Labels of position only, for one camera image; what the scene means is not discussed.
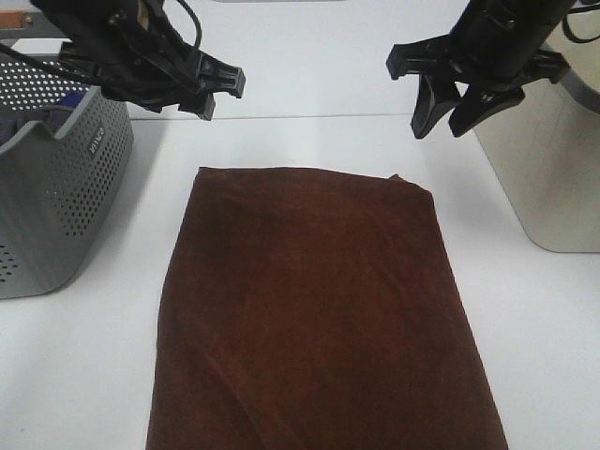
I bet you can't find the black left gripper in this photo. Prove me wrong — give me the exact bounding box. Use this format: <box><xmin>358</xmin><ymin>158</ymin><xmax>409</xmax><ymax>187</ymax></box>
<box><xmin>32</xmin><ymin>1</ymin><xmax>247</xmax><ymax>121</ymax></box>

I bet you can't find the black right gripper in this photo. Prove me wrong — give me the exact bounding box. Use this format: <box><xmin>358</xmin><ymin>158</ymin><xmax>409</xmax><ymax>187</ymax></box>
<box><xmin>386</xmin><ymin>1</ymin><xmax>574</xmax><ymax>139</ymax></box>

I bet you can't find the brown towel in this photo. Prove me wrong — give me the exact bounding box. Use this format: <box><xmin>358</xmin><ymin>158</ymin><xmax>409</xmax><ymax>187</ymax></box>
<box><xmin>146</xmin><ymin>167</ymin><xmax>507</xmax><ymax>449</ymax></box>

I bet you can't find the beige plastic storage bin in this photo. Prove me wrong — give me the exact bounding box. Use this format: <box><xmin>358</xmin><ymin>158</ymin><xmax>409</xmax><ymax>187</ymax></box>
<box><xmin>474</xmin><ymin>29</ymin><xmax>599</xmax><ymax>253</ymax></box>

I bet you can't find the blue grey laundry in basket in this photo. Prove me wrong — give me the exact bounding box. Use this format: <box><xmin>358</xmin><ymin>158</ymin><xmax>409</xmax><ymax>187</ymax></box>
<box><xmin>1</xmin><ymin>91</ymin><xmax>85</xmax><ymax>144</ymax></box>

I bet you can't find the grey perforated laundry basket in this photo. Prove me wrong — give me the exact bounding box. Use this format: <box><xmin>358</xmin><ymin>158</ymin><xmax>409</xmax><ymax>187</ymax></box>
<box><xmin>1</xmin><ymin>54</ymin><xmax>133</xmax><ymax>299</ymax></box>

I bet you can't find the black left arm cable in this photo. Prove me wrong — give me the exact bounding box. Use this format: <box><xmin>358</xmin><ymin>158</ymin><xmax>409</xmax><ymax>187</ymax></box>
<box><xmin>172</xmin><ymin>0</ymin><xmax>203</xmax><ymax>53</ymax></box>

